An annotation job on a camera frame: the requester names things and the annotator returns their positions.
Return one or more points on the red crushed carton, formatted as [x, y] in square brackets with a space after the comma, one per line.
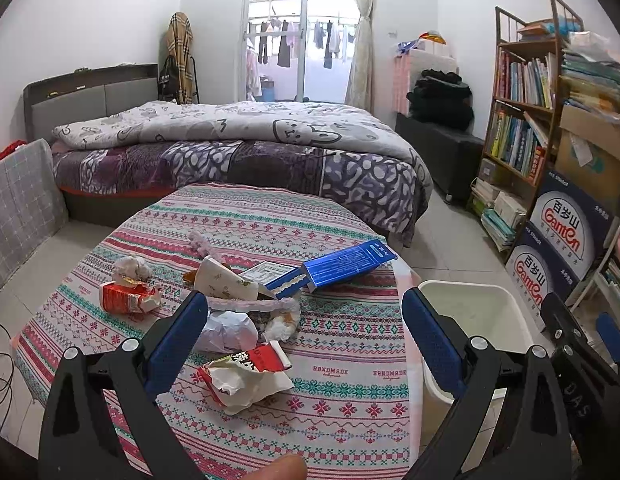
[131, 298]

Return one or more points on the white floral tissue wad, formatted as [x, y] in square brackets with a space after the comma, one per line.
[282, 325]

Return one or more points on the floral paper cup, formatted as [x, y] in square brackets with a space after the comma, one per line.
[215, 280]

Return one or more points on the blue ganten box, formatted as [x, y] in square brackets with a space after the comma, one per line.
[576, 225]
[536, 269]

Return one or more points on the patterned round tablecloth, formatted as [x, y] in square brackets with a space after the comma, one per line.
[349, 413]

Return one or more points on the beige curtain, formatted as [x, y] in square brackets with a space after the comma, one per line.
[360, 84]

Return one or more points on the black bench cabinet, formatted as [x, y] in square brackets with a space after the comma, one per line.
[453, 158]

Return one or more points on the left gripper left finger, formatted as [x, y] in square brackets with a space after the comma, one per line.
[78, 438]

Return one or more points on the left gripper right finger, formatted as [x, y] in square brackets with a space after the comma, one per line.
[531, 438]

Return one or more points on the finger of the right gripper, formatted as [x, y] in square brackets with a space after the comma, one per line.
[610, 334]

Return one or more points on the lower blue Ganten box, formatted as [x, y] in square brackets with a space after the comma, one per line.
[536, 269]

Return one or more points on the white cartoon print quilt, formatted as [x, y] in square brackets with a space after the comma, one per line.
[318, 124]

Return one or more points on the glass balcony door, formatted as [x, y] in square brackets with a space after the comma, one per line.
[296, 50]

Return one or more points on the black clothes pile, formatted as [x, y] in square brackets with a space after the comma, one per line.
[441, 99]

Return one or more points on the red white torn carton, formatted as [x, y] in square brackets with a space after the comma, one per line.
[248, 377]

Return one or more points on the brown cardboard box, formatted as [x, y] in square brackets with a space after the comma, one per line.
[589, 155]

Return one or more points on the wooden bookshelf with books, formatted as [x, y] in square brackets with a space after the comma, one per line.
[522, 138]

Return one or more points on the grey checked cushion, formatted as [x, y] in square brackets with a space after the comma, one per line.
[32, 207]

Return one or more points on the operator thumb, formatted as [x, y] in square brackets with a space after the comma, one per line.
[288, 467]

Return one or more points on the grey bed headboard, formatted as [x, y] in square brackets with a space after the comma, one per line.
[85, 95]

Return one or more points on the pink white drawer cabinet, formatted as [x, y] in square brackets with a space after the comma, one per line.
[407, 69]

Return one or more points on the white paper ball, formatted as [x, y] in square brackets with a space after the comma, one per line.
[227, 331]

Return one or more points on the bed with purple blanket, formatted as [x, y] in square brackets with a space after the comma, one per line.
[387, 194]

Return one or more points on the small white tissue ball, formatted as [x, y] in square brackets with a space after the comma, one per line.
[131, 268]

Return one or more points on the upper blue Ganten box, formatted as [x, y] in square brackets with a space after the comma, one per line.
[576, 225]

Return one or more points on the plaid coat on rack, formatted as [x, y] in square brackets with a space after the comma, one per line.
[177, 78]

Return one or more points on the blue cardboard box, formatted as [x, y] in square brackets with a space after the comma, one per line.
[278, 281]

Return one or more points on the white plastic trash bin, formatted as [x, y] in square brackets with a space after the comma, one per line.
[489, 311]

